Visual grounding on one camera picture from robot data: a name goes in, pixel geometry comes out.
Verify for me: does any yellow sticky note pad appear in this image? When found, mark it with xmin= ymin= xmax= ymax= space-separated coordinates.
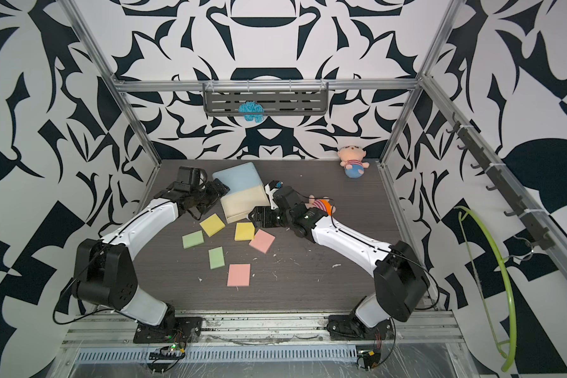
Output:
xmin=234 ymin=222 xmax=255 ymax=241
xmin=200 ymin=214 xmax=225 ymax=237

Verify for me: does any green sticky note pad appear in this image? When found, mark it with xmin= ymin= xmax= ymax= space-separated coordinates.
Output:
xmin=209 ymin=247 xmax=225 ymax=269
xmin=182 ymin=231 xmax=204 ymax=249

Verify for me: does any pale blue drawer box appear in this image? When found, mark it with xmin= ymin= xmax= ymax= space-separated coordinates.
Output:
xmin=212 ymin=162 xmax=270 ymax=224

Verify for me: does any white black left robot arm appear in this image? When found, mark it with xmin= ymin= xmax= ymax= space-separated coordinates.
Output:
xmin=71 ymin=167 xmax=230 ymax=328

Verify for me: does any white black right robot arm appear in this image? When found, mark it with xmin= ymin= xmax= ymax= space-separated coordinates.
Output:
xmin=247 ymin=181 xmax=430 ymax=331

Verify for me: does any pink sticky note pad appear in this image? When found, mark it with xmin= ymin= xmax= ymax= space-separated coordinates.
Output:
xmin=227 ymin=264 xmax=251 ymax=288
xmin=249 ymin=230 xmax=276 ymax=254

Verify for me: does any plush pig doll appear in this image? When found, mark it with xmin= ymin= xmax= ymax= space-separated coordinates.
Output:
xmin=306 ymin=195 xmax=335 ymax=216

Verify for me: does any plush boy doll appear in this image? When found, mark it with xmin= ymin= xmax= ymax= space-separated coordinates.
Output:
xmin=338 ymin=146 xmax=369 ymax=179

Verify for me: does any teal crumpled object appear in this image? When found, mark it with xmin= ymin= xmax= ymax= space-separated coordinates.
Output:
xmin=239 ymin=102 xmax=265 ymax=123

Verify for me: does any small circuit board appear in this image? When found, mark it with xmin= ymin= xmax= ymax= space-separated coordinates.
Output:
xmin=147 ymin=344 xmax=186 ymax=362

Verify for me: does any small black connector box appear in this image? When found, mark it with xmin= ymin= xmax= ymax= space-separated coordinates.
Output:
xmin=355 ymin=350 xmax=381 ymax=371

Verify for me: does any grey wall shelf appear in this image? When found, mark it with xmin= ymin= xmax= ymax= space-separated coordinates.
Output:
xmin=203 ymin=80 xmax=329 ymax=117

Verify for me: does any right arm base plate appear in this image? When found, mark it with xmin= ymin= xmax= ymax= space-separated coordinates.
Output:
xmin=326 ymin=314 xmax=395 ymax=341

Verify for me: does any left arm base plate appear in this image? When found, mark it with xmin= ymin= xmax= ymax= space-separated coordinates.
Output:
xmin=133 ymin=316 xmax=203 ymax=344

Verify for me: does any white slotted cable duct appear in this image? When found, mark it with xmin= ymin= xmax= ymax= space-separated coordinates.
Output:
xmin=75 ymin=345 xmax=358 ymax=365

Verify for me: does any black hook rail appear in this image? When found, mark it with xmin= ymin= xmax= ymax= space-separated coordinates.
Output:
xmin=447 ymin=113 xmax=556 ymax=250

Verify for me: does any green curved hose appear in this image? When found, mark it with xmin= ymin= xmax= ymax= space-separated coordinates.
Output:
xmin=454 ymin=205 xmax=518 ymax=373

